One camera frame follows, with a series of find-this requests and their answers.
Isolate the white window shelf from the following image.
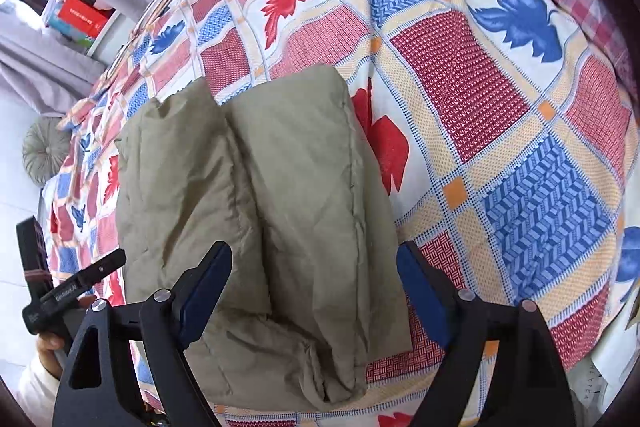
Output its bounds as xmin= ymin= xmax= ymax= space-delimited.
xmin=87 ymin=11 xmax=127 ymax=65

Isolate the leaf patchwork bed quilt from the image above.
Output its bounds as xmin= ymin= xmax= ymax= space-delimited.
xmin=39 ymin=0 xmax=640 ymax=427

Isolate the khaki puffer jacket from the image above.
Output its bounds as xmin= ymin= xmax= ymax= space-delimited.
xmin=115 ymin=65 xmax=411 ymax=412

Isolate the red box on shelf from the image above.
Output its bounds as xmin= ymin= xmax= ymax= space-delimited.
xmin=58 ymin=0 xmax=115 ymax=38

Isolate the round green velvet cushion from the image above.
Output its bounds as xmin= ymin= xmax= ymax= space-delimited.
xmin=22 ymin=117 xmax=72 ymax=187

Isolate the person's left hand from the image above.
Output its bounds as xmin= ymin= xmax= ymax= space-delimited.
xmin=36 ymin=324 xmax=67 ymax=381

